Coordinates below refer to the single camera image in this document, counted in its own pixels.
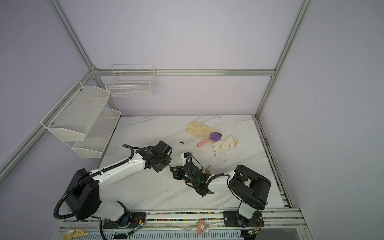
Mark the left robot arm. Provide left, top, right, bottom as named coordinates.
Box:
left=54, top=141, right=173, bottom=222

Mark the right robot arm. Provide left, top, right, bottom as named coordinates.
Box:
left=170, top=154, right=272, bottom=223

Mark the cream leather glove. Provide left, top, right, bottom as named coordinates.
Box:
left=186, top=122, right=221, bottom=140

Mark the white knit glove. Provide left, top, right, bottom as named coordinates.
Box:
left=212, top=136, right=238, bottom=156

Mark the pink toy figure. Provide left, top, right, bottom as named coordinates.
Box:
left=197, top=220, right=209, bottom=235

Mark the white mesh two-tier shelf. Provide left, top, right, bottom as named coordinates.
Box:
left=41, top=82, right=121, bottom=159

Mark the yellow toy figure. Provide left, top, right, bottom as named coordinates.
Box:
left=63, top=229, right=89, bottom=240

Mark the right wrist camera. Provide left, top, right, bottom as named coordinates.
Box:
left=181, top=152, right=193, bottom=166

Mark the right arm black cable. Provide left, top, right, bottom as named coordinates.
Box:
left=185, top=154, right=268, bottom=208

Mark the aluminium front rail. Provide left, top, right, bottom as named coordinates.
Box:
left=55, top=208, right=313, bottom=240

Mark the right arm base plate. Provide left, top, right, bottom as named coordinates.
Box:
left=223, top=211, right=265, bottom=228

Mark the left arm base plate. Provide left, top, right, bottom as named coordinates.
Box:
left=103, top=212, right=147, bottom=230

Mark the white wire basket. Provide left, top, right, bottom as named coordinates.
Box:
left=105, top=65, right=157, bottom=97

